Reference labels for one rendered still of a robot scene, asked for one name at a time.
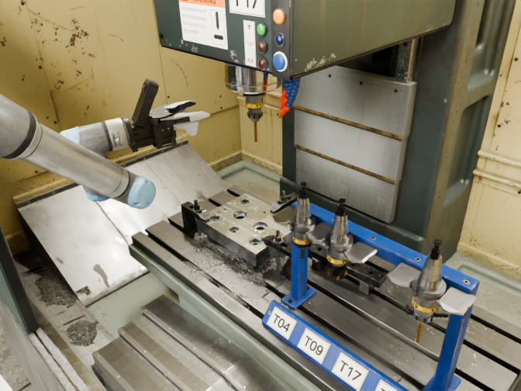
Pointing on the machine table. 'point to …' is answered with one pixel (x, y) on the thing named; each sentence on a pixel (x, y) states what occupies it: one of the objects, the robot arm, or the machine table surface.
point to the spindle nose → (249, 80)
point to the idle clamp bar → (366, 275)
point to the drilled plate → (255, 251)
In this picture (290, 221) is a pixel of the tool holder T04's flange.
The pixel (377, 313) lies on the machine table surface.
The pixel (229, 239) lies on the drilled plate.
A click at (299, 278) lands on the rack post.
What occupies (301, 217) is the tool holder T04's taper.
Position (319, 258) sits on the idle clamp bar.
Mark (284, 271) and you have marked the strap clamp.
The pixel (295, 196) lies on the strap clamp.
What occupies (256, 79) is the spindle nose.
